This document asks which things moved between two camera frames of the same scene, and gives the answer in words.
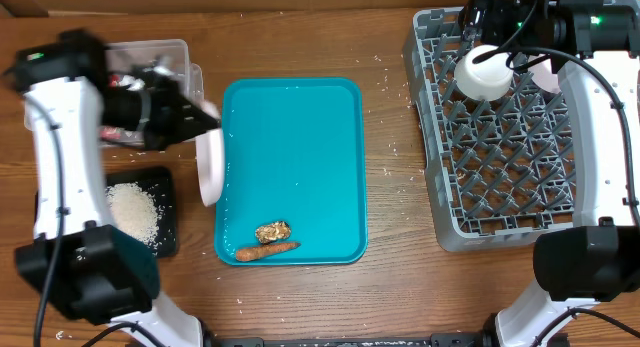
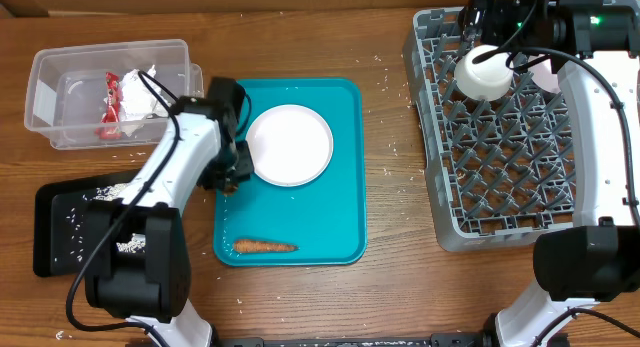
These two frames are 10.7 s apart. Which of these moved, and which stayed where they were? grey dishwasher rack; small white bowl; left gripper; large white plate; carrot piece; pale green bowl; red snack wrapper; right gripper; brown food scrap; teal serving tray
Moved: left gripper; brown food scrap; carrot piece; large white plate
Stayed: pale green bowl; right gripper; small white bowl; grey dishwasher rack; teal serving tray; red snack wrapper
